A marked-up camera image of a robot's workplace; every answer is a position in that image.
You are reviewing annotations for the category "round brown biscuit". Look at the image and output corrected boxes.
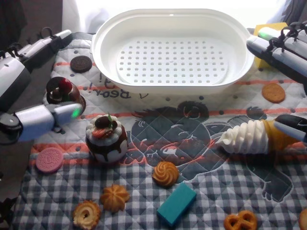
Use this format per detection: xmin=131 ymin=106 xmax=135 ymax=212
xmin=261 ymin=83 xmax=286 ymax=104

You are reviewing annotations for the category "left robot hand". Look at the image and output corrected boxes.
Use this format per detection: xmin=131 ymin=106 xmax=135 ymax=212
xmin=0 ymin=26 xmax=83 ymax=144

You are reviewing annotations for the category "pink sandwich cookie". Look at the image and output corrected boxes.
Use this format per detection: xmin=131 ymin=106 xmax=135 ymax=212
xmin=36 ymin=147 xmax=64 ymax=173

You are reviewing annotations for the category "swirl butter cookie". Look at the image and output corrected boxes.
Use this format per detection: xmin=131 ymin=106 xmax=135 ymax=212
xmin=152 ymin=161 xmax=180 ymax=187

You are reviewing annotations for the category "white perforated oval tray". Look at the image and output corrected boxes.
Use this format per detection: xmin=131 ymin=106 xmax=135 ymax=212
xmin=90 ymin=8 xmax=256 ymax=96

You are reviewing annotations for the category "yellow block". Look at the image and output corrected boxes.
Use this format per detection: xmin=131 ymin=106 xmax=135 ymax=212
xmin=253 ymin=22 xmax=288 ymax=70

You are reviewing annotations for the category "pretzel cookie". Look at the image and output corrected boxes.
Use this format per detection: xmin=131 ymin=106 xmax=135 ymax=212
xmin=223 ymin=210 xmax=258 ymax=230

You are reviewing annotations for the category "pale round cookie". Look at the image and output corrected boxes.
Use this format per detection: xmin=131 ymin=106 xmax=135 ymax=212
xmin=298 ymin=207 xmax=307 ymax=230

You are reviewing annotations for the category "toy ice cream cone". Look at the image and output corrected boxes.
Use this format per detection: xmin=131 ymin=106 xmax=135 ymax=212
xmin=215 ymin=119 xmax=303 ymax=154

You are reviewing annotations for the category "chocolate cake with red cherry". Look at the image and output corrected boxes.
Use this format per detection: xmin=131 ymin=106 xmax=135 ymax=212
xmin=46 ymin=77 xmax=86 ymax=113

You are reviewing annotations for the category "grey quilt with bear print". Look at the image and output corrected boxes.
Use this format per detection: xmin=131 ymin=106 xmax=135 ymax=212
xmin=12 ymin=28 xmax=307 ymax=230

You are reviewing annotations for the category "teal block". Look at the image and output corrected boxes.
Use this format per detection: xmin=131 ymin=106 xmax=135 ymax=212
xmin=156 ymin=182 xmax=197 ymax=227

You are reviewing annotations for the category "dark chocolate sandwich cookie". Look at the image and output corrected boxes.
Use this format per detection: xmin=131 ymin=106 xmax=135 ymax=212
xmin=70 ymin=55 xmax=92 ymax=73

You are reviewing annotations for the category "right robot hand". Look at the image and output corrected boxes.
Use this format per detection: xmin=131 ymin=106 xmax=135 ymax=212
xmin=246 ymin=22 xmax=307 ymax=144

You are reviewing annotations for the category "white cream cake chocolate drip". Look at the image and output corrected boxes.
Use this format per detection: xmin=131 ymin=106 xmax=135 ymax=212
xmin=85 ymin=114 xmax=129 ymax=164

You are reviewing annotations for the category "ring butter cookie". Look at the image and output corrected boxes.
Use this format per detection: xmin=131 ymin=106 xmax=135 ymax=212
xmin=72 ymin=200 xmax=101 ymax=230

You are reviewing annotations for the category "flower-shaped butter cookie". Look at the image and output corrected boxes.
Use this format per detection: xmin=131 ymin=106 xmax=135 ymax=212
xmin=100 ymin=184 xmax=130 ymax=213

